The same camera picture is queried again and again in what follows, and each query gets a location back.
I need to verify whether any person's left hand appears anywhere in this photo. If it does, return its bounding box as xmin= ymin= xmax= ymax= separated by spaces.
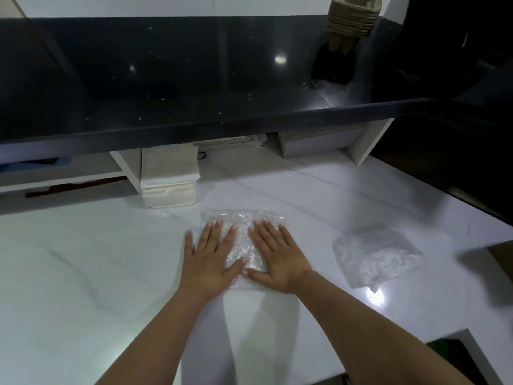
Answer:
xmin=178 ymin=220 xmax=246 ymax=303

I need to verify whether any person's right hand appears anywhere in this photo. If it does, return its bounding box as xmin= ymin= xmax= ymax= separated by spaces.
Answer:
xmin=245 ymin=221 xmax=313 ymax=295

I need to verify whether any clear bubble wrap sheet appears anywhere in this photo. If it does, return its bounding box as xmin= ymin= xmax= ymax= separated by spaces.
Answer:
xmin=200 ymin=209 xmax=287 ymax=291

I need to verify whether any clear plastic bag sheet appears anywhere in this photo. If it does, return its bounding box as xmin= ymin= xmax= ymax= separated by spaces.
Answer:
xmin=332 ymin=223 xmax=424 ymax=293

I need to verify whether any person's right forearm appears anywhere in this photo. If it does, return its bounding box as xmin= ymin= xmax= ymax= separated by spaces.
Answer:
xmin=294 ymin=270 xmax=478 ymax=385

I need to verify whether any person's left forearm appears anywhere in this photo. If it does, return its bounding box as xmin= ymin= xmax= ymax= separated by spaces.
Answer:
xmin=94 ymin=288 xmax=225 ymax=385

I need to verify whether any stack of pulp cup trays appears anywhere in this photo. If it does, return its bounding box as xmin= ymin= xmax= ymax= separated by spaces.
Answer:
xmin=327 ymin=0 xmax=382 ymax=55

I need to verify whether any wrapped white napkin packet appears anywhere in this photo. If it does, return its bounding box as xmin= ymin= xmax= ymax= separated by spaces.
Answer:
xmin=140 ymin=144 xmax=200 ymax=208

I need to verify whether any white shelf unit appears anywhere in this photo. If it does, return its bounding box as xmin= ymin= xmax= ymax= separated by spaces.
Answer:
xmin=0 ymin=150 xmax=143 ymax=195

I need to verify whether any white counter support panel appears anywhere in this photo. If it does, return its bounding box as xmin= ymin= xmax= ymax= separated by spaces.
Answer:
xmin=348 ymin=118 xmax=395 ymax=166

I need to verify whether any black glossy bar counter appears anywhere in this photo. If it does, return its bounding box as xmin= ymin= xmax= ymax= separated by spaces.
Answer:
xmin=0 ymin=16 xmax=513 ymax=155

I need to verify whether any blue folder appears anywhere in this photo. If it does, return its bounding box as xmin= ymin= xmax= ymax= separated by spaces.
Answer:
xmin=0 ymin=158 xmax=61 ymax=173

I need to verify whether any white framed window partition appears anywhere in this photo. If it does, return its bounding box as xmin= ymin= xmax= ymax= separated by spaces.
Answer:
xmin=7 ymin=0 xmax=333 ymax=19

